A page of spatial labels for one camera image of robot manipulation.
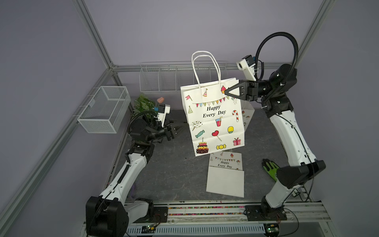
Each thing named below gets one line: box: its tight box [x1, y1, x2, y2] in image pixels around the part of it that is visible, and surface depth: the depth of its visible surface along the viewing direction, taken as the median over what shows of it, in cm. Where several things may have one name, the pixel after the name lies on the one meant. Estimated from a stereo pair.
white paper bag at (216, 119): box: [180, 50, 245, 157], surface depth 54 cm
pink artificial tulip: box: [156, 96, 165, 104], surface depth 91 cm
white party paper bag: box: [205, 151, 245, 198], surface depth 88 cm
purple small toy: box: [130, 183, 137, 199], surface depth 82 cm
